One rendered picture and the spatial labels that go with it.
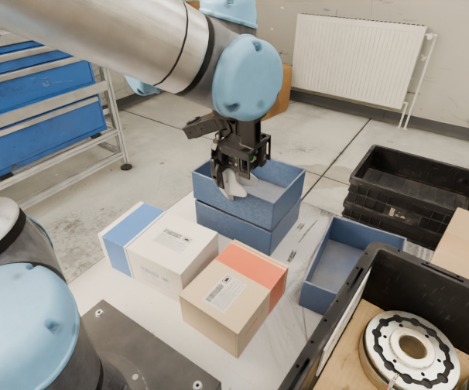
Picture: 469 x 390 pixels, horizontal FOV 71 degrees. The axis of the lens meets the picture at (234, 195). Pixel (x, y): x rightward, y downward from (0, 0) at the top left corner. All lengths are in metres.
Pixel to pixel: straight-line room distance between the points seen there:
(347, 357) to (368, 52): 2.76
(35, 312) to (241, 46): 0.29
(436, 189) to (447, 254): 0.90
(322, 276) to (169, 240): 0.31
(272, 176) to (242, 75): 0.50
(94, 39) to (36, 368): 0.27
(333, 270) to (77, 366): 0.50
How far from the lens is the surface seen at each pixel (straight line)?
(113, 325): 0.61
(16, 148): 2.00
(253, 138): 0.53
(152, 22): 0.28
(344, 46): 3.11
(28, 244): 0.46
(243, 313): 0.55
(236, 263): 0.61
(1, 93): 1.92
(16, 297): 0.38
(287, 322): 0.64
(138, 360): 0.57
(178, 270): 0.59
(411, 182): 1.48
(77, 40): 0.27
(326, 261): 0.74
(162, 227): 0.67
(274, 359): 0.60
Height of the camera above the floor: 1.23
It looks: 37 degrees down
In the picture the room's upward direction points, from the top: straight up
